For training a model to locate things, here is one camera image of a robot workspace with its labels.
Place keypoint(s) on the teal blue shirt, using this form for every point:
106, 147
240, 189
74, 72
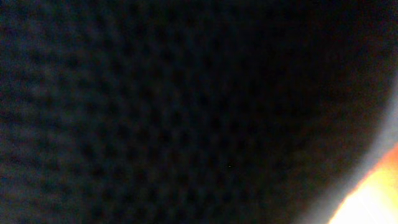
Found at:
192, 111

